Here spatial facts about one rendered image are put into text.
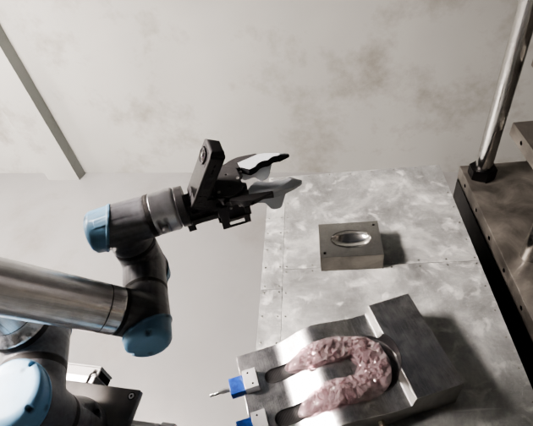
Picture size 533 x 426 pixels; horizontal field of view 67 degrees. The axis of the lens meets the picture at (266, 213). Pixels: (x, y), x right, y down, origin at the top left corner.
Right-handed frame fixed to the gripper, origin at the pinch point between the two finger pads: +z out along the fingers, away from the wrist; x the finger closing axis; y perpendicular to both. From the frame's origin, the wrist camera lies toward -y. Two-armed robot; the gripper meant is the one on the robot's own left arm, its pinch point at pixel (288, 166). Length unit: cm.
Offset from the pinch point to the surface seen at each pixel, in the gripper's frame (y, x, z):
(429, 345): 52, 21, 26
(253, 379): 56, 14, -18
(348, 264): 65, -14, 21
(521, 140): 47, -28, 87
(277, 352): 59, 8, -10
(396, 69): 89, -138, 107
